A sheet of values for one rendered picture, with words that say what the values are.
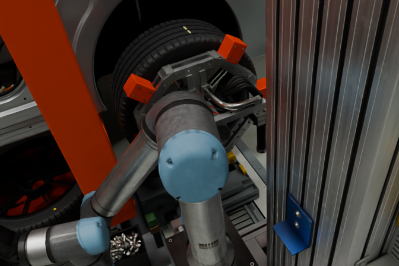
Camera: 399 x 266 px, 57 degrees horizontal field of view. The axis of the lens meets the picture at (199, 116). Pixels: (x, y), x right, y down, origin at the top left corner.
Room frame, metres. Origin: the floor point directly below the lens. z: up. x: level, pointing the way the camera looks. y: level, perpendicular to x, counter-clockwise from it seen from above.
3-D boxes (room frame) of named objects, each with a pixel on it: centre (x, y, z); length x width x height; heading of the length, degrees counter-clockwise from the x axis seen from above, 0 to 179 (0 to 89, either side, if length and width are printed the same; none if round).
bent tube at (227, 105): (1.15, -0.13, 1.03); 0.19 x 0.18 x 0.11; 18
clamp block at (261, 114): (1.09, -0.23, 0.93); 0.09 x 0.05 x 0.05; 18
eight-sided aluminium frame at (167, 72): (1.24, 0.00, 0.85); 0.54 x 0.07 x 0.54; 108
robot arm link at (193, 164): (0.47, 0.03, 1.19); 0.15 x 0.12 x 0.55; 4
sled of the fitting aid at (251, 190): (1.41, 0.02, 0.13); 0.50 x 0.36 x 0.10; 108
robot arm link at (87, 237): (0.45, 0.29, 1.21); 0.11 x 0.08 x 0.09; 94
